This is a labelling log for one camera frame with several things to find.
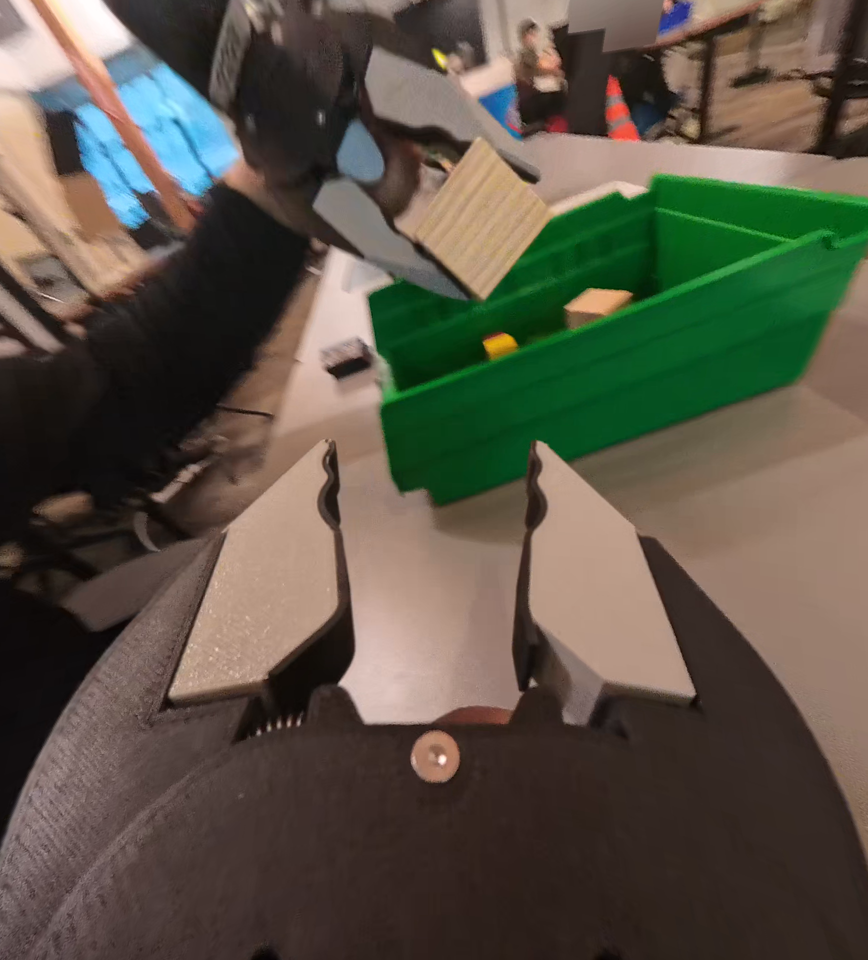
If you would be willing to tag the green plastic bin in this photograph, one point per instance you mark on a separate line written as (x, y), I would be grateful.
(629, 405)

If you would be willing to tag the large wooden cube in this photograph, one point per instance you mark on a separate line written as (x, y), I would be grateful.
(479, 217)

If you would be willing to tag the medium wooden cube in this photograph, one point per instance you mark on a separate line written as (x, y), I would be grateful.
(595, 306)

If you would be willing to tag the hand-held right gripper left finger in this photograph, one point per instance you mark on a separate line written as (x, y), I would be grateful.
(254, 600)

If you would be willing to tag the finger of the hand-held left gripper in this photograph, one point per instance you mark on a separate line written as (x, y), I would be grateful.
(434, 101)
(366, 225)

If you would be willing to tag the large window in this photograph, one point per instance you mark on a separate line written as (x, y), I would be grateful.
(164, 127)

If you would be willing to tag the small yellow cube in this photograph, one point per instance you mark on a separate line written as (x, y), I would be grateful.
(500, 346)

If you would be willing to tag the orange traffic cone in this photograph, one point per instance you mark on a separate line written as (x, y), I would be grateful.
(621, 112)

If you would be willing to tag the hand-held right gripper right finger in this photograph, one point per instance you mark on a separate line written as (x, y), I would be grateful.
(606, 600)

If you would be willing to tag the black camera battery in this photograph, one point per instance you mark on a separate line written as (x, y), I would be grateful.
(345, 358)

